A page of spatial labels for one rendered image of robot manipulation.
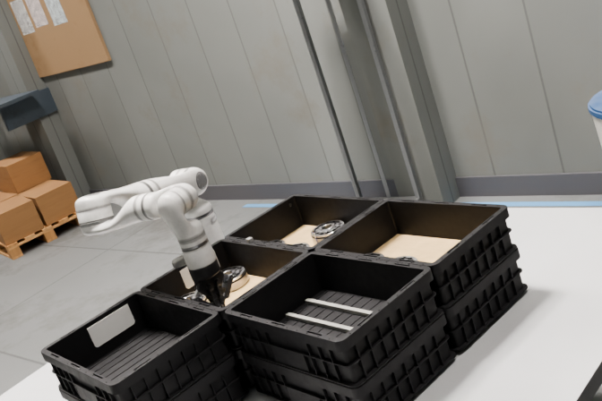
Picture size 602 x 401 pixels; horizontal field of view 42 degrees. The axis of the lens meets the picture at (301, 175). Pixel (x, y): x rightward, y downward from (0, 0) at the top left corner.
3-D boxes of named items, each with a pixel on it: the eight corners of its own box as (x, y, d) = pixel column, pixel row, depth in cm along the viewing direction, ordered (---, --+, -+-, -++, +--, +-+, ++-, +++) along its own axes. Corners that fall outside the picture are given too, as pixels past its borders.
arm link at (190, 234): (192, 254, 186) (213, 236, 193) (168, 196, 181) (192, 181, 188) (171, 255, 190) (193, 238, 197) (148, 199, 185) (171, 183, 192)
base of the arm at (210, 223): (199, 267, 253) (180, 221, 247) (218, 252, 259) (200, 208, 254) (218, 268, 246) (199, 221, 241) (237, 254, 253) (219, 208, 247)
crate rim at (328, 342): (225, 320, 179) (221, 311, 179) (313, 258, 197) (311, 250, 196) (343, 354, 149) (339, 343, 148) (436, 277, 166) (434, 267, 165)
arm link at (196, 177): (159, 210, 222) (133, 214, 227) (213, 191, 245) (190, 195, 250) (151, 179, 221) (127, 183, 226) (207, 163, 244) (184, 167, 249)
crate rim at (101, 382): (41, 359, 193) (38, 351, 192) (141, 297, 210) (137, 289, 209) (116, 396, 162) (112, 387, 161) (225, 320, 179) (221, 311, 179)
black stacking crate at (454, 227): (326, 291, 199) (313, 251, 196) (399, 237, 217) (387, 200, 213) (448, 314, 169) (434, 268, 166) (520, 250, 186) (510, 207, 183)
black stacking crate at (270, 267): (154, 327, 213) (139, 291, 209) (235, 274, 230) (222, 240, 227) (238, 355, 182) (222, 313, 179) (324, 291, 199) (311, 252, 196)
